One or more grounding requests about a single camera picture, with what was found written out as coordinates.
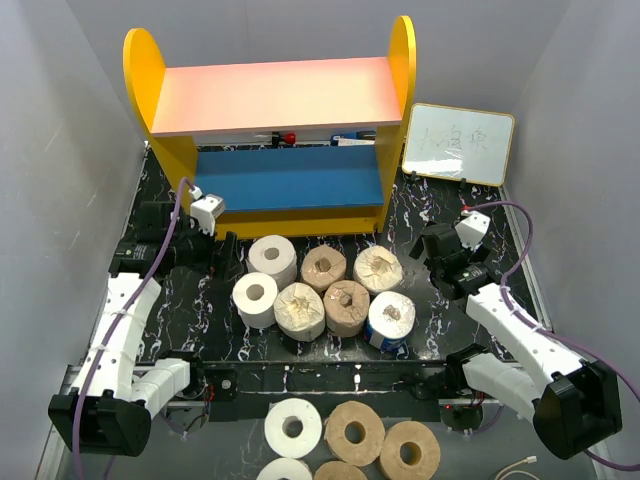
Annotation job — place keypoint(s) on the brown spare roll right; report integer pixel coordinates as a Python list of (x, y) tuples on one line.
[(410, 451)]

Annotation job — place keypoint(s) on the blue wrapped white roll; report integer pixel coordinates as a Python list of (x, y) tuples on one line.
[(390, 320)]

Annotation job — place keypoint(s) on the brown spare roll middle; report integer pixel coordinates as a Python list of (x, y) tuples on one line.
[(355, 433)]

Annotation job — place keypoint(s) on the white spare roll bottom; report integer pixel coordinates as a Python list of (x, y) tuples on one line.
[(285, 469)]

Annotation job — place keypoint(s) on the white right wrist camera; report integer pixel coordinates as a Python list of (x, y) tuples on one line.
[(471, 228)]

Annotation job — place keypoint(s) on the blue whiteboard eraser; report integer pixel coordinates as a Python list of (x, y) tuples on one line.
[(354, 138)]

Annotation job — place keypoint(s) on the small whiteboard yellow frame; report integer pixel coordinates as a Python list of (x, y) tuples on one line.
[(458, 144)]

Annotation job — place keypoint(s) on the yellow shelf with coloured boards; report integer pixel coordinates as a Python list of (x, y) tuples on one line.
[(212, 125)]

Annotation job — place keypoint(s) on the cream roll front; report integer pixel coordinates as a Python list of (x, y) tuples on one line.
[(299, 312)]

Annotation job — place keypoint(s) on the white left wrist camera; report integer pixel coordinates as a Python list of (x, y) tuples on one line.
[(205, 209)]

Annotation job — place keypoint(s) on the brown spare roll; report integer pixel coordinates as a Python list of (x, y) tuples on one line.
[(355, 433), (338, 470), (410, 451)]

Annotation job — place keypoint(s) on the white spare roll foreground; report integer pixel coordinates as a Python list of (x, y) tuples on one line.
[(293, 428)]

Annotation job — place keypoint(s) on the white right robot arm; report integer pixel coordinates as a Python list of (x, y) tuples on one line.
[(571, 402)]

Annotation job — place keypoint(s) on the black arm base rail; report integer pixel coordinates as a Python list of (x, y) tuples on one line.
[(411, 389)]

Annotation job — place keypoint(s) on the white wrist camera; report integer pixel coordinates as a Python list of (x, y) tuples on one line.
[(205, 209), (471, 228)]

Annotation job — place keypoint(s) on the cream roll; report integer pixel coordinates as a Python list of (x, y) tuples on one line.
[(377, 269), (299, 312)]

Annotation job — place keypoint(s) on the brown spare roll bottom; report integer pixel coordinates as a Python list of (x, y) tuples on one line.
[(338, 470)]

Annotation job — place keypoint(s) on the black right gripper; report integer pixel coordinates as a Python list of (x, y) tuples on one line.
[(476, 255)]

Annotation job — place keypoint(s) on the red black marker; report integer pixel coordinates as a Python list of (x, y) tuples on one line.
[(278, 138)]

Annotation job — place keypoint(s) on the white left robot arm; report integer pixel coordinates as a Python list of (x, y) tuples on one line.
[(108, 409)]

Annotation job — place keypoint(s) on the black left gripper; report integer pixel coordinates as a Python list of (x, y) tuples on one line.
[(228, 263)]

